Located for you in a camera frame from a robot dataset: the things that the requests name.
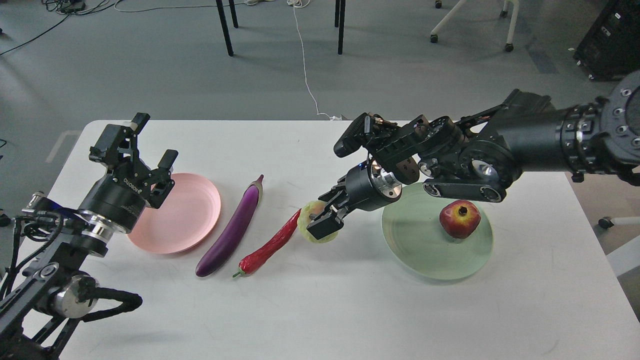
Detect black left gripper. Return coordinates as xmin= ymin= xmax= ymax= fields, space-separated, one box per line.
xmin=78 ymin=112 xmax=179 ymax=233

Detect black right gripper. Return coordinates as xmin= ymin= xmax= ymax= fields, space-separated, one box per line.
xmin=301 ymin=162 xmax=403 ymax=240

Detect yellow-green round fruit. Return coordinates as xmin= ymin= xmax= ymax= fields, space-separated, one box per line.
xmin=297 ymin=200 xmax=341 ymax=244

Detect red chili pepper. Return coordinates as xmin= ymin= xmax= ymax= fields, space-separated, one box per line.
xmin=231 ymin=209 xmax=302 ymax=278

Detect purple eggplant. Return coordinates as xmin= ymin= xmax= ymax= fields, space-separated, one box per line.
xmin=195 ymin=174 xmax=265 ymax=278

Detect red pomegranate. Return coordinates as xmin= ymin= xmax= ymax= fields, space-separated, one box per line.
xmin=438 ymin=200 xmax=482 ymax=240

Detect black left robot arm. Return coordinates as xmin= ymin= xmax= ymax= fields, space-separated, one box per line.
xmin=0 ymin=112 xmax=178 ymax=360

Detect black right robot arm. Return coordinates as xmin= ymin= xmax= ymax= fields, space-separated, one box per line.
xmin=305 ymin=71 xmax=640 ymax=240

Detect pink plate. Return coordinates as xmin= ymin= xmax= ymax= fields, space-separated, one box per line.
xmin=127 ymin=173 xmax=222 ymax=255

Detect green plate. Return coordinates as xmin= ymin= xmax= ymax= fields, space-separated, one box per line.
xmin=381 ymin=183 xmax=494 ymax=281

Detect black table leg left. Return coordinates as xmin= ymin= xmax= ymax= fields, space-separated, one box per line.
xmin=215 ymin=0 xmax=239 ymax=57

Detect black table leg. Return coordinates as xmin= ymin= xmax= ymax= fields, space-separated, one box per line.
xmin=334 ymin=0 xmax=346 ymax=55
xmin=215 ymin=0 xmax=239 ymax=57

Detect black table leg right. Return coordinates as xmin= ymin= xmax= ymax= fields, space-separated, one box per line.
xmin=334 ymin=0 xmax=346 ymax=55

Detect white chair base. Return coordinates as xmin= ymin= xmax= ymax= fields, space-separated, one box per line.
xmin=429 ymin=0 xmax=520 ymax=53

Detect black equipment case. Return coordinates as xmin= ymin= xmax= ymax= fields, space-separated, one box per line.
xmin=573 ymin=0 xmax=640 ymax=82

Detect black floor cables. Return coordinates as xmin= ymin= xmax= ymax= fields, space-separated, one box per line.
xmin=0 ymin=0 xmax=126 ymax=58

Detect white floor cable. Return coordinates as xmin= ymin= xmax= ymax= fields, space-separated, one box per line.
xmin=287 ymin=0 xmax=342 ymax=122

